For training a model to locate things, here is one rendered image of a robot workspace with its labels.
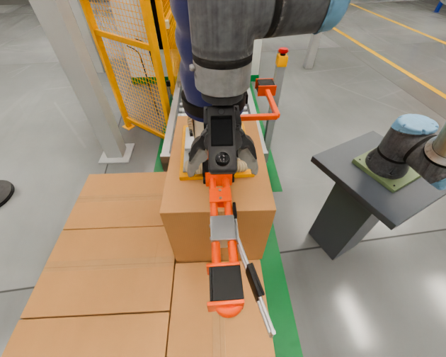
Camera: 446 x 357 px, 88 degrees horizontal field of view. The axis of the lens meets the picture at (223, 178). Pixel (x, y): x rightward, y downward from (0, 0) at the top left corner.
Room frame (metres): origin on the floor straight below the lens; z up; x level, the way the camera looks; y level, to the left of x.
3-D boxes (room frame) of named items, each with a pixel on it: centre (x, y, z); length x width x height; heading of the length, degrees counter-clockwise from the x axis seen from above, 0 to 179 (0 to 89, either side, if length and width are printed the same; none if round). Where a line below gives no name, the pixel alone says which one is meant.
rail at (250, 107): (2.31, -0.22, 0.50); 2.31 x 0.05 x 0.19; 3
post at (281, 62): (1.72, -0.42, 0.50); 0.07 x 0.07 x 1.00; 3
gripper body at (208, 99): (0.38, 0.00, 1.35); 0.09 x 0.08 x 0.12; 3
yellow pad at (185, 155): (0.76, 0.13, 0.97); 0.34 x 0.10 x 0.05; 4
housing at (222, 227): (0.30, 0.00, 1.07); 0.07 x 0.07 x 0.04; 4
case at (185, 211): (0.74, 0.03, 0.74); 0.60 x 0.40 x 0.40; 2
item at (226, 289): (0.16, 0.00, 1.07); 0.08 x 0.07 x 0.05; 4
